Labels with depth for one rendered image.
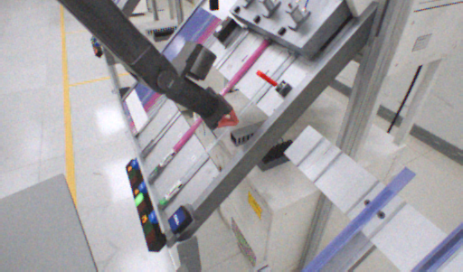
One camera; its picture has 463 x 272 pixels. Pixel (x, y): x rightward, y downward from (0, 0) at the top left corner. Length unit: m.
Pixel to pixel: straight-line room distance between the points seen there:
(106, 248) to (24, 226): 0.65
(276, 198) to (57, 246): 0.65
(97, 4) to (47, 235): 0.73
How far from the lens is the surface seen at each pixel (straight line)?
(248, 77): 0.73
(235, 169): 0.63
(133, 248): 1.59
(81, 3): 0.44
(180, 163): 0.77
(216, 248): 1.51
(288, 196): 0.92
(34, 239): 1.02
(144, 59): 0.47
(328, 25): 0.64
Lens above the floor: 1.34
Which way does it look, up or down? 36 degrees down
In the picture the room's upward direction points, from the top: straight up
